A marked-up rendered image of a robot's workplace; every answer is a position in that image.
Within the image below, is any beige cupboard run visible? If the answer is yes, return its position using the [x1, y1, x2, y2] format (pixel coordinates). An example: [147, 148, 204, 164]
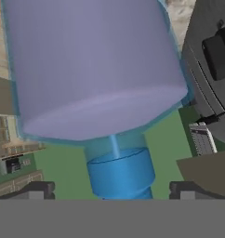
[0, 113, 46, 199]

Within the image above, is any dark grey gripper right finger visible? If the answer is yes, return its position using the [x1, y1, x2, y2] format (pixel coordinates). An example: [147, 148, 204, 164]
[168, 180, 224, 201]

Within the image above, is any olive brown panel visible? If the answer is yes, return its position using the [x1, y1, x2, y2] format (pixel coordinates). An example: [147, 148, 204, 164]
[0, 74, 17, 117]
[176, 151, 225, 200]

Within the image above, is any white ribbed object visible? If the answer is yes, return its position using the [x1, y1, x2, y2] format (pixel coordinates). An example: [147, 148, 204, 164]
[188, 122, 218, 157]

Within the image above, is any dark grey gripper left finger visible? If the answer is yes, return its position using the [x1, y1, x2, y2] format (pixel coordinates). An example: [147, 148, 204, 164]
[2, 180, 56, 201]

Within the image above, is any grey appliance with black block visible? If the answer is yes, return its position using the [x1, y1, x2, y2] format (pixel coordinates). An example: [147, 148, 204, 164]
[180, 0, 225, 147]

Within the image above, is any lilac soap dispenser blue cap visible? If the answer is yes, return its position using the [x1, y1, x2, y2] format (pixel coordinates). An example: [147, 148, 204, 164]
[0, 0, 190, 201]

